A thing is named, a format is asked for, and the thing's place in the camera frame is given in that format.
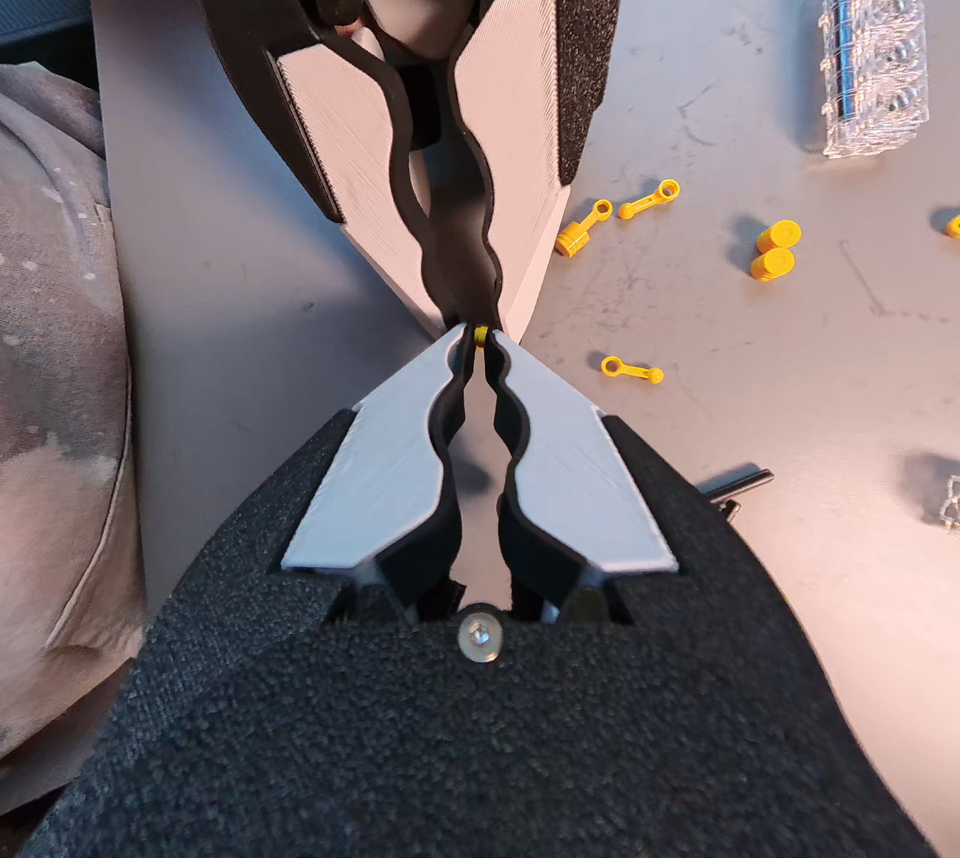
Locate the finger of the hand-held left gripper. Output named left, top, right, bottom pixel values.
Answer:
left=450, top=0, right=575, bottom=342
left=276, top=43, right=455, bottom=338

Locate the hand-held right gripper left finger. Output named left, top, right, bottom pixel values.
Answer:
left=281, top=326, right=475, bottom=623

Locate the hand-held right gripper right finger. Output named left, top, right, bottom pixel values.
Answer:
left=483, top=332, right=680, bottom=625

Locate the grey desk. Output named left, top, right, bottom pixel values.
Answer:
left=90, top=0, right=960, bottom=858

